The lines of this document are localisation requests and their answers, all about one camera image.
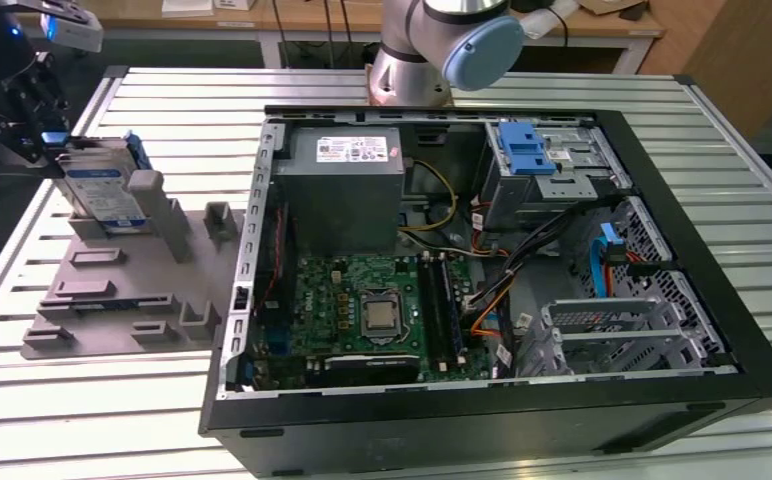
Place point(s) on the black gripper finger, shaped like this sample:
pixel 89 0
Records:
pixel 49 95
pixel 22 140

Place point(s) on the hard disk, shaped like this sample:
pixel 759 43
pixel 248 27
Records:
pixel 96 195

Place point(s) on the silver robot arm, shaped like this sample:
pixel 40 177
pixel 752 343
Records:
pixel 407 75

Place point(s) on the metal disk bay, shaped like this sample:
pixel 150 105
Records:
pixel 627 335

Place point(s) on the wooden desk white legs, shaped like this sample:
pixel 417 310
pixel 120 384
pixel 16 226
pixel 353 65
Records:
pixel 173 22

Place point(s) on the white paper box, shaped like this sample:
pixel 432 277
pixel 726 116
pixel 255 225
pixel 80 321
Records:
pixel 186 7

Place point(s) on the grey parts rack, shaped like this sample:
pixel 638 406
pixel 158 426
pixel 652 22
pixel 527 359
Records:
pixel 126 280

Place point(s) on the small white box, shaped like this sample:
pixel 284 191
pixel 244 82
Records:
pixel 236 4

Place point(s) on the RAM stick with blue label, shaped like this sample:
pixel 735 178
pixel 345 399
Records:
pixel 102 305

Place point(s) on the grey power supply unit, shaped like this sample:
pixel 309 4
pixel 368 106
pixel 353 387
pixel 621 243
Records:
pixel 340 210

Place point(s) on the green motherboard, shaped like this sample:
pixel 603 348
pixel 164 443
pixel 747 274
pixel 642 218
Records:
pixel 333 280

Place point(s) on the CPU socket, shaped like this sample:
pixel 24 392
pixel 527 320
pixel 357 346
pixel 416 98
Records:
pixel 373 296

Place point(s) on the silver CPU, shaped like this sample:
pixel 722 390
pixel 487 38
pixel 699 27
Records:
pixel 381 316

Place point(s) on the black graphics card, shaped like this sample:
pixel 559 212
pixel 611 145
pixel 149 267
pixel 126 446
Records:
pixel 373 367

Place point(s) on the black RAM slot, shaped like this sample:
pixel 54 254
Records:
pixel 431 310

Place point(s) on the blue plastic drive latch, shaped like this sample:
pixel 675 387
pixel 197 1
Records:
pixel 523 150

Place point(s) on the metal optical drive cage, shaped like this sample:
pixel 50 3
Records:
pixel 560 192

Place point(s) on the black PC case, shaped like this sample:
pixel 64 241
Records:
pixel 427 430

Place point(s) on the brown cardboard piece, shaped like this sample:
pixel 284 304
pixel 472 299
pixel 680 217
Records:
pixel 609 7

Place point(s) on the wooden cabinet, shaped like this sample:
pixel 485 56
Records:
pixel 747 60

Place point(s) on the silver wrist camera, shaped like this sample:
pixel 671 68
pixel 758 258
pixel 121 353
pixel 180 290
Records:
pixel 76 31

